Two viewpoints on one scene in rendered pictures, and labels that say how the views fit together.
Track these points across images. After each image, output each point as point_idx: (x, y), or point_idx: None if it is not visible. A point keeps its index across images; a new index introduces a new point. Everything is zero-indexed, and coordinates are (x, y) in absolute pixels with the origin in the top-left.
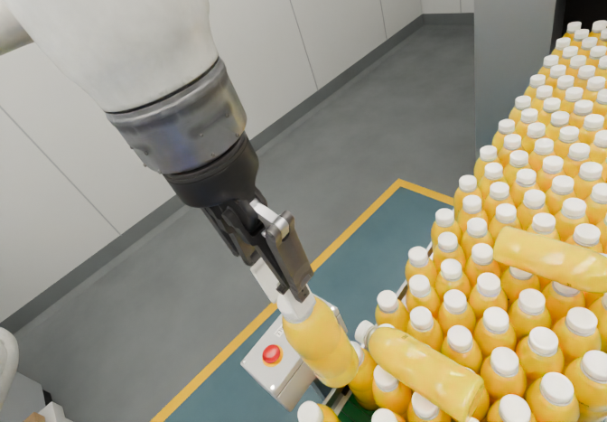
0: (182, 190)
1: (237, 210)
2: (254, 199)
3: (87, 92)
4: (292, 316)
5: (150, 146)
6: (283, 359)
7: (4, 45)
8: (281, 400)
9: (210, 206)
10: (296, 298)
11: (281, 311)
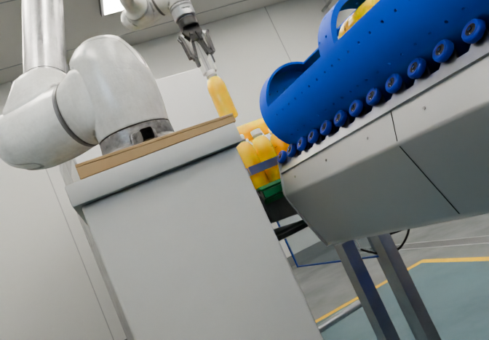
0: (192, 17)
1: (198, 29)
2: None
3: None
4: (214, 70)
5: (190, 6)
6: None
7: None
8: None
9: (196, 22)
10: (213, 60)
11: (211, 69)
